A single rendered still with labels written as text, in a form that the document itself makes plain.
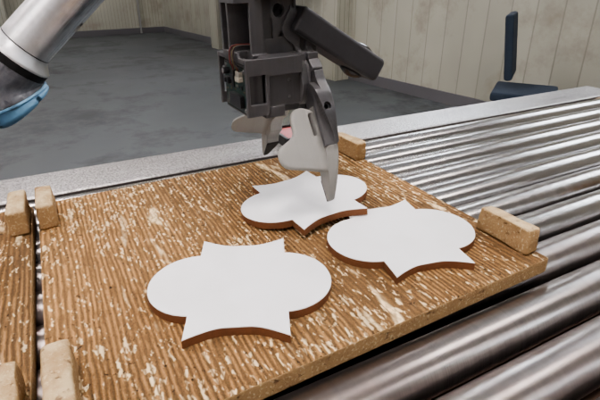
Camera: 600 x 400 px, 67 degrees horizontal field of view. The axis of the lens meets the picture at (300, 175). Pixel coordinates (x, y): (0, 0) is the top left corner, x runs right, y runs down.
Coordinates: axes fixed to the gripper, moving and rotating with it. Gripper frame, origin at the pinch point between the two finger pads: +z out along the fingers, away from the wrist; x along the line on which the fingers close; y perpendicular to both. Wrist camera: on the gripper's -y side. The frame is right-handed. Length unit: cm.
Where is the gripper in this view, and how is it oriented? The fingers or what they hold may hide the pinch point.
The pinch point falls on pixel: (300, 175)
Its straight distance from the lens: 50.6
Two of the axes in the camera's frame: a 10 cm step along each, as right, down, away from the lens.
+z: 0.2, 9.1, 4.1
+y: -8.7, 2.1, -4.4
